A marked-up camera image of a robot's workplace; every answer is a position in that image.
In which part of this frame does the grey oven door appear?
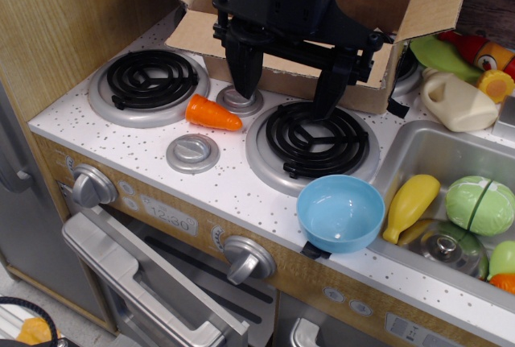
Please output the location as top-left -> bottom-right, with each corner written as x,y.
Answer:
61,204 -> 278,347

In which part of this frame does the right black stove burner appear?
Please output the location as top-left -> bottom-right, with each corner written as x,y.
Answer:
245,101 -> 380,196

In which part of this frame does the orange toy carrot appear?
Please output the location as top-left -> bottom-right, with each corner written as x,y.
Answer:
185,94 -> 243,131

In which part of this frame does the right grey stove knob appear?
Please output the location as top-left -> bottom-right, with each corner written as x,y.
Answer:
224,235 -> 277,285

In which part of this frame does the orange object on floor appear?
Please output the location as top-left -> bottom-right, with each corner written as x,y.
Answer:
15,317 -> 52,345

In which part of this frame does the oven clock display panel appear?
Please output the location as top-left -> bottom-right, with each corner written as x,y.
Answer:
140,195 -> 199,237

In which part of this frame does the yellow toy corn piece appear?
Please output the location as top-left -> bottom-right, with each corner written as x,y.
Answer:
476,70 -> 514,104

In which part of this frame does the rear right stove burner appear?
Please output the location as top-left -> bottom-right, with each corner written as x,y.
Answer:
391,48 -> 424,98

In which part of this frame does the left grey stove knob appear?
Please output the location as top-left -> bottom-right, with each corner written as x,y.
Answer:
72,163 -> 118,209

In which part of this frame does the rear grey burner cap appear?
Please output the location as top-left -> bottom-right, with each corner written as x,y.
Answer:
216,85 -> 264,117

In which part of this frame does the orange toy in sink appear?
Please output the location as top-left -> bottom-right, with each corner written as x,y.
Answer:
489,273 -> 515,295

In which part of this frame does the green toy cabbage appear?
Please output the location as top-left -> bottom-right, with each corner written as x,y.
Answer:
445,176 -> 514,237

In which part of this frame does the brown cardboard box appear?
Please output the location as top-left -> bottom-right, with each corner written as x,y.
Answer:
167,0 -> 463,118

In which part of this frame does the grey refrigerator door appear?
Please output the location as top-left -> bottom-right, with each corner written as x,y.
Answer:
1,89 -> 103,320

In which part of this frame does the cream toy milk jug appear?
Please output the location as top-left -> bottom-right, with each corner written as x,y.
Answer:
420,68 -> 499,132

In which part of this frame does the front grey burner cap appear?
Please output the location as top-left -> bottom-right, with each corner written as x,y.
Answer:
166,134 -> 220,174

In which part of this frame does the black tape piece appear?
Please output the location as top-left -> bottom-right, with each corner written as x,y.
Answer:
301,241 -> 332,260

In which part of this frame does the steel sink basin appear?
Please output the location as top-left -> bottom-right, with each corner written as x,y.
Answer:
371,121 -> 514,306

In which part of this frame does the black tape on box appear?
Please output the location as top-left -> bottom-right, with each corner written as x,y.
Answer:
387,97 -> 410,119

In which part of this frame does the grey burner cap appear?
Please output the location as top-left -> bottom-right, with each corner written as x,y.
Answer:
166,134 -> 220,174
216,85 -> 264,117

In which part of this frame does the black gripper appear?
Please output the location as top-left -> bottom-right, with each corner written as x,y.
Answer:
212,0 -> 383,121

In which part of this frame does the red toy ketchup bottle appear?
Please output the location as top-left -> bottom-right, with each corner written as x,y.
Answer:
437,31 -> 514,78

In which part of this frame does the yellow toy squash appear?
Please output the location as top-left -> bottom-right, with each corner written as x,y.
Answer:
382,174 -> 441,244

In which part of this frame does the black stove burner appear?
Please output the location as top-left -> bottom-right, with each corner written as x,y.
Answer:
245,101 -> 380,196
89,49 -> 210,129

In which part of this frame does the light green toy pear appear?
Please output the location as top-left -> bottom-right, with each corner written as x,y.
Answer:
487,241 -> 514,280

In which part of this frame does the black braided cable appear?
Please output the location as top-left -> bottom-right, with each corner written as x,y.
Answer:
0,296 -> 57,344

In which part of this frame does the light blue plastic bowl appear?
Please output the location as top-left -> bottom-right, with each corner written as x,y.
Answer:
296,175 -> 385,254

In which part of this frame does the green plastic plate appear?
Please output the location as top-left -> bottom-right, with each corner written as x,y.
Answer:
410,35 -> 483,84

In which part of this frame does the grey stove knob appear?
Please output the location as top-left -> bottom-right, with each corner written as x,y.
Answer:
224,235 -> 277,285
72,163 -> 118,209

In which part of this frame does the grey dishwasher handle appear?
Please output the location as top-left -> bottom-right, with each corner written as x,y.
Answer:
289,318 -> 319,347

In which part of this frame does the left black stove burner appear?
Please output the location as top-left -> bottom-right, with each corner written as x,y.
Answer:
89,49 -> 210,129

